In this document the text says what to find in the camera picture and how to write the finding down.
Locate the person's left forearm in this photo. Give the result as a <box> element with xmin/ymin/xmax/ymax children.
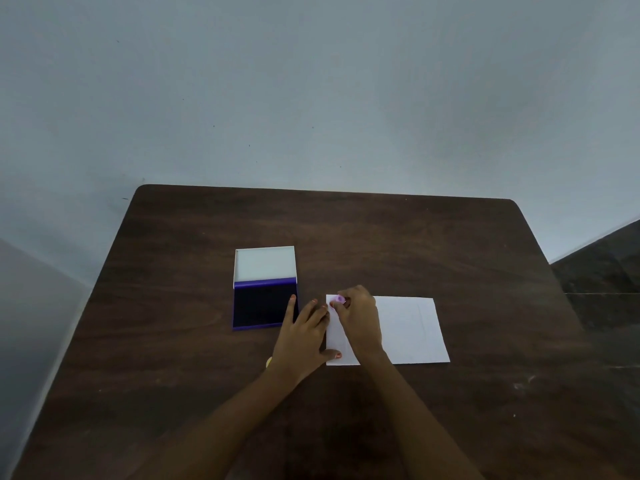
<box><xmin>131</xmin><ymin>367</ymin><xmax>301</xmax><ymax>480</ymax></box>

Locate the person's right hand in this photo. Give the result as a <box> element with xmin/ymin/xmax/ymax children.
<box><xmin>329</xmin><ymin>285</ymin><xmax>389</xmax><ymax>365</ymax></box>

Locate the person's left hand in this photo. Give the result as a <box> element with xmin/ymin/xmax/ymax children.
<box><xmin>267</xmin><ymin>295</ymin><xmax>343</xmax><ymax>388</ymax></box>

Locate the person's right forearm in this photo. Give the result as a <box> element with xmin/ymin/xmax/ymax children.
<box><xmin>361</xmin><ymin>351</ymin><xmax>485</xmax><ymax>480</ymax></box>

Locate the white paper sheet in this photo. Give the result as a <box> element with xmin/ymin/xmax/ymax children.
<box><xmin>325</xmin><ymin>295</ymin><xmax>451</xmax><ymax>367</ymax></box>

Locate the open purple ink pad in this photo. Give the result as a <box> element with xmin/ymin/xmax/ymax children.
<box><xmin>232</xmin><ymin>246</ymin><xmax>300</xmax><ymax>331</ymax></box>

